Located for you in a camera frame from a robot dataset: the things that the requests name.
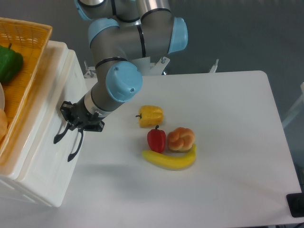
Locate yellow bell pepper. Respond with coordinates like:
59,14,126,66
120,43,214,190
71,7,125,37
135,105,164,128

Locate green bell pepper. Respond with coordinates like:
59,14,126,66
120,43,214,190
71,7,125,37
0,43,23,84

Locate knotted bread roll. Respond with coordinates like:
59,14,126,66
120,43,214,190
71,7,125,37
167,127,195,152

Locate white frame at right edge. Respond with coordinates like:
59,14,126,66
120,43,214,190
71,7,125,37
282,83,304,128

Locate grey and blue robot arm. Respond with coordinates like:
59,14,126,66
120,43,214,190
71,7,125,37
60,0,188,132

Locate red bell pepper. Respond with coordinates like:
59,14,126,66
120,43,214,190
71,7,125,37
147,125,166,153

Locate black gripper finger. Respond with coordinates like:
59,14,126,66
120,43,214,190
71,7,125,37
60,101,74,123
68,120,83,131

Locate round bread in basket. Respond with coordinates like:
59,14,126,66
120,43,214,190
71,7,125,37
0,109,8,141

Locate white plastic drawer cabinet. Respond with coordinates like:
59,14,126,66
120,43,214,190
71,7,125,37
0,40,89,208

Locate orange wicker basket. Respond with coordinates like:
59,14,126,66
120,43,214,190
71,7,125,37
0,18,53,165

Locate yellow banana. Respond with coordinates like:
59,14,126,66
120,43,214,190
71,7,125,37
142,144,197,170

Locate black device at table edge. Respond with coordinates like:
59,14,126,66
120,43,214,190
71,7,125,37
286,193,304,218

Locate white plate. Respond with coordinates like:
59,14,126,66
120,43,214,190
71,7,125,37
0,84,5,110

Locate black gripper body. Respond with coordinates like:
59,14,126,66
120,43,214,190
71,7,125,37
72,97,104,132

